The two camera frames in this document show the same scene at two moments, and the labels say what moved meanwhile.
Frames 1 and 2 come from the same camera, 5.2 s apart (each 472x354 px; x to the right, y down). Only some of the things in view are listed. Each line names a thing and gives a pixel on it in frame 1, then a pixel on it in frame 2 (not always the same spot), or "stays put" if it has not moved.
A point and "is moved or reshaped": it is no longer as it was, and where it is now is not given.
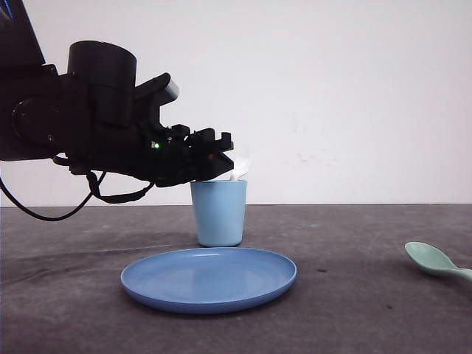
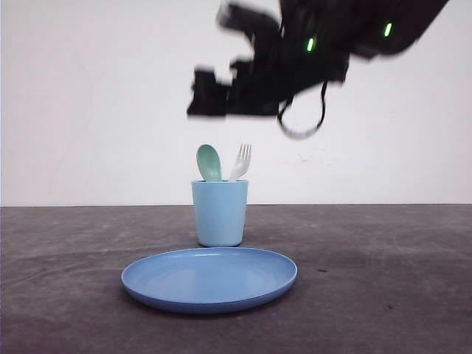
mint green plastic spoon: x=431 y=259 is moved or reshaped
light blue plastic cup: x=220 y=210 stays put
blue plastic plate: x=207 y=280 stays put
